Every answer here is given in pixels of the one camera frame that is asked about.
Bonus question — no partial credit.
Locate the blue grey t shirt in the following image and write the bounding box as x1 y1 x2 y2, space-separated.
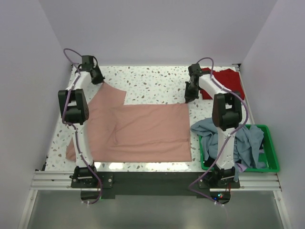
191 118 266 182

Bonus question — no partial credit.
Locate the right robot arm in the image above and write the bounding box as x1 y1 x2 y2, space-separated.
184 63 243 187

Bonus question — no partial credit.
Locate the green plastic bin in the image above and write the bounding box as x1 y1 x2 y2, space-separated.
198 125 280 173

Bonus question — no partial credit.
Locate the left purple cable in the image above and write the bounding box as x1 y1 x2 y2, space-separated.
61 48 104 205

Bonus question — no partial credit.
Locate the pink t shirt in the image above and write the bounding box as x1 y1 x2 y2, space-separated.
65 82 193 163

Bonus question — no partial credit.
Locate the black garment in bin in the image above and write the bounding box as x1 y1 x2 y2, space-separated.
204 156 215 167

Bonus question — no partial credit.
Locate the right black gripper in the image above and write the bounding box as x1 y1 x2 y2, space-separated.
184 81 201 104

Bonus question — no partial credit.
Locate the aluminium frame rail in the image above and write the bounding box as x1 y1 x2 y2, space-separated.
18 171 293 229

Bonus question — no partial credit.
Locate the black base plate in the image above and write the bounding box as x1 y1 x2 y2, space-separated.
70 168 240 204

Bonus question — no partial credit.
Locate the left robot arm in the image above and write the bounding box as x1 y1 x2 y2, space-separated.
58 55 104 188

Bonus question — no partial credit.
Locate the lavender garment in bin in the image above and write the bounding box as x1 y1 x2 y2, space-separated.
235 163 247 173

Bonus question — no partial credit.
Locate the folded red t shirt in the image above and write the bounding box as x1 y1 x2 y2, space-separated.
199 68 245 100

